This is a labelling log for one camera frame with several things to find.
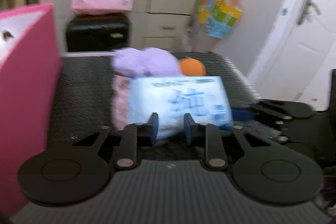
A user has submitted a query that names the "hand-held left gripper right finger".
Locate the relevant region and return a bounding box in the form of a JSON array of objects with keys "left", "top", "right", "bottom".
[{"left": 184, "top": 113, "right": 272, "bottom": 170}]

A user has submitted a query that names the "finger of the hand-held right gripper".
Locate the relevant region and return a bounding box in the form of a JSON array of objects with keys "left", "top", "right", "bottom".
[{"left": 232, "top": 99, "right": 317, "bottom": 122}]

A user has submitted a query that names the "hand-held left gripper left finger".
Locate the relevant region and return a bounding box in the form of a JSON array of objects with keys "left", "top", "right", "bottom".
[{"left": 71, "top": 112, "right": 159, "bottom": 170}]

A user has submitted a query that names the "blue white tissue pack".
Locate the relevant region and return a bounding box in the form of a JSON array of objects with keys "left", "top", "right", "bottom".
[{"left": 129, "top": 76, "right": 234, "bottom": 139}]

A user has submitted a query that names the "floral fabric scrunchie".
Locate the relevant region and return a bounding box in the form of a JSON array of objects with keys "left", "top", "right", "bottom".
[{"left": 112, "top": 74, "right": 132, "bottom": 131}]

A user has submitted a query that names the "orange soft ball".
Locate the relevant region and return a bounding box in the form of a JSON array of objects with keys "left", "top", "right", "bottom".
[{"left": 178, "top": 59, "right": 206, "bottom": 77}]

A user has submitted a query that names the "purple fluffy plush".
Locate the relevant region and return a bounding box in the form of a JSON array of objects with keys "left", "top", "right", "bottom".
[{"left": 112, "top": 47, "right": 181, "bottom": 77}]

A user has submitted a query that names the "pink cardboard box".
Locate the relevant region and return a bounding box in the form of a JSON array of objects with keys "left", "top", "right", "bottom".
[{"left": 0, "top": 3, "right": 62, "bottom": 216}]

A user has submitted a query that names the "white door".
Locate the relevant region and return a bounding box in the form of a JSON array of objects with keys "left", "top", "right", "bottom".
[{"left": 249, "top": 0, "right": 336, "bottom": 111}]

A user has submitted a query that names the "clear plastic bag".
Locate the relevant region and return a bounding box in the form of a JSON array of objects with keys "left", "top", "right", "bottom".
[{"left": 184, "top": 27, "right": 195, "bottom": 46}]

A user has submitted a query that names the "colourful hanging paper bag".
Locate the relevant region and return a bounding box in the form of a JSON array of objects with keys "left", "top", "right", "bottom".
[{"left": 198, "top": 0, "right": 242, "bottom": 39}]

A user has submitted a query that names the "black suitcase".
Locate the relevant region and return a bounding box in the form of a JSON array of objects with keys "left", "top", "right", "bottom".
[{"left": 66, "top": 14, "right": 130, "bottom": 52}]

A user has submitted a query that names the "silver door handle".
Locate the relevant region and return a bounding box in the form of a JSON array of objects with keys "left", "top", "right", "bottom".
[{"left": 297, "top": 0, "right": 321, "bottom": 26}]

